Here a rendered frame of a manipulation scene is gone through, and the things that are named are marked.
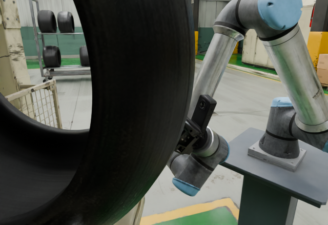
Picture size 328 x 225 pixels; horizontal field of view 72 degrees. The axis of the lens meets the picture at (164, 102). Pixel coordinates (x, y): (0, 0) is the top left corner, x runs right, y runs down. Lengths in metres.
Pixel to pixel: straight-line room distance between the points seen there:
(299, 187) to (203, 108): 0.67
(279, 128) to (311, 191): 0.29
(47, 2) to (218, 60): 11.19
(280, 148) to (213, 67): 0.60
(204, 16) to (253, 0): 12.24
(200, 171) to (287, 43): 0.47
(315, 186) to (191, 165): 0.60
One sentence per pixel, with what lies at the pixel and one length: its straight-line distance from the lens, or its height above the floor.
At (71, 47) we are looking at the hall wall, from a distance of 11.59.
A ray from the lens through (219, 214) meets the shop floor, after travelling 1.79.
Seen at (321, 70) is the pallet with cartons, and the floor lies 0.41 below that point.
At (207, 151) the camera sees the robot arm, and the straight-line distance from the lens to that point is 0.66.
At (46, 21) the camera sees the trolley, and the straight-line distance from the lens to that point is 5.92.
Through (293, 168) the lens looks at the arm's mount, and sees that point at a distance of 1.22.
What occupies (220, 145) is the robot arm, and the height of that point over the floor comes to 0.88.
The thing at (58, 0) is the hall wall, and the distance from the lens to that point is 11.74.
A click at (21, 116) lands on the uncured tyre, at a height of 1.01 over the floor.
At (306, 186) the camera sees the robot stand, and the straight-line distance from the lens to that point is 1.16.
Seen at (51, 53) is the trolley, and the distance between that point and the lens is 5.94.
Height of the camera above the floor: 1.21
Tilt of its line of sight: 18 degrees down
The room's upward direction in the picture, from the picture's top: straight up
